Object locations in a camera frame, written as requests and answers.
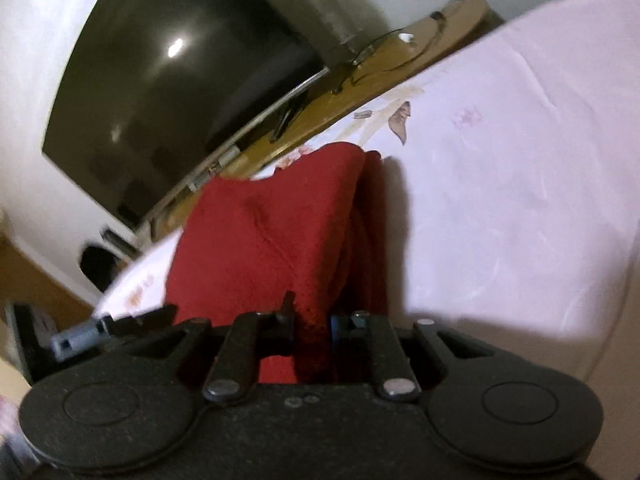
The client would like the large black curved television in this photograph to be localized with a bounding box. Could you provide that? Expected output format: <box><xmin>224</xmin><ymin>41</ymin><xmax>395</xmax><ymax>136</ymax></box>
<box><xmin>42</xmin><ymin>0</ymin><xmax>326</xmax><ymax>228</ymax></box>

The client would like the black cable with adapter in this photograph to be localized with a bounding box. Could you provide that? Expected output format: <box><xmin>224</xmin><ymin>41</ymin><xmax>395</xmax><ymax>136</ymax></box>
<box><xmin>328</xmin><ymin>8</ymin><xmax>449</xmax><ymax>96</ymax></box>

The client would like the white floral bed sheet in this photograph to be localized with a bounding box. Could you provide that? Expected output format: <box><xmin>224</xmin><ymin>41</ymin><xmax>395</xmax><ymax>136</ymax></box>
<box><xmin>92</xmin><ymin>0</ymin><xmax>640</xmax><ymax>480</ymax></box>

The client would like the clear glass vase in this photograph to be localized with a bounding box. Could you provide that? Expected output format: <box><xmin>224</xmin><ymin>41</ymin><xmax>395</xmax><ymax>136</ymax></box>
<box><xmin>285</xmin><ymin>0</ymin><xmax>367</xmax><ymax>65</ymax></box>

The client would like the dark cylindrical bottle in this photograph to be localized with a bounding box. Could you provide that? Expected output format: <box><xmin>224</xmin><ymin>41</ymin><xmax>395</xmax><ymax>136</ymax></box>
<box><xmin>101</xmin><ymin>228</ymin><xmax>139</xmax><ymax>259</ymax></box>

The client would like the red knit sweater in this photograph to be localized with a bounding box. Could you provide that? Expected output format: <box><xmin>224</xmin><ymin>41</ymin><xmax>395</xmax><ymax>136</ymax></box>
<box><xmin>165</xmin><ymin>142</ymin><xmax>388</xmax><ymax>384</ymax></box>

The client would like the black remote control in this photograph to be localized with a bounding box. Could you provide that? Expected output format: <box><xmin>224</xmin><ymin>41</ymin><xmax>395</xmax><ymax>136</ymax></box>
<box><xmin>269</xmin><ymin>91</ymin><xmax>308</xmax><ymax>143</ymax></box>

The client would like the wooden tv stand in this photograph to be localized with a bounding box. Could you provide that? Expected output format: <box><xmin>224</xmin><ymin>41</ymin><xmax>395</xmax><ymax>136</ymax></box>
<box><xmin>134</xmin><ymin>0</ymin><xmax>491</xmax><ymax>248</ymax></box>

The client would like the silver set-top box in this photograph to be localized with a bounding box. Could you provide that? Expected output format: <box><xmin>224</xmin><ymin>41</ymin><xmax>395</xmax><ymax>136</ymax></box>
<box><xmin>188</xmin><ymin>145</ymin><xmax>241</xmax><ymax>193</ymax></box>

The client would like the black chair back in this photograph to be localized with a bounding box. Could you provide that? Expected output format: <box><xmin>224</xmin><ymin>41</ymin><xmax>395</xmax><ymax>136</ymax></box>
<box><xmin>79</xmin><ymin>244</ymin><xmax>125</xmax><ymax>292</ymax></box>

